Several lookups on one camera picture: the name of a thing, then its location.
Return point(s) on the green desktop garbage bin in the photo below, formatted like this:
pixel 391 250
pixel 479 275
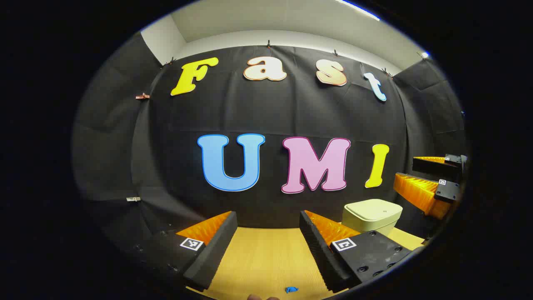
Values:
pixel 370 214

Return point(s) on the small silver cloth clip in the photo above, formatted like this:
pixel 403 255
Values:
pixel 133 199

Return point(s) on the wooden desktop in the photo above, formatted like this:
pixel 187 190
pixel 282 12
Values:
pixel 266 258

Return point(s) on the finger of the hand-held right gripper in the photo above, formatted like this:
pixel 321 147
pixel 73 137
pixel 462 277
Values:
pixel 433 167
pixel 416 193

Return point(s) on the blue paper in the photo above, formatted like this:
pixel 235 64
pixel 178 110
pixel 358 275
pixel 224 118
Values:
pixel 290 289

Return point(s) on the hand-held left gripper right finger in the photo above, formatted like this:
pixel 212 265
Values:
pixel 316 254

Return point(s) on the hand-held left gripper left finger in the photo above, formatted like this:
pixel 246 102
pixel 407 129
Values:
pixel 216 250

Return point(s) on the black backdrop cloth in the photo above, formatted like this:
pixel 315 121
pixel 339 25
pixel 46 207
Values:
pixel 270 108

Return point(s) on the small orange cloth clamp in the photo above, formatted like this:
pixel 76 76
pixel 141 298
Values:
pixel 142 96

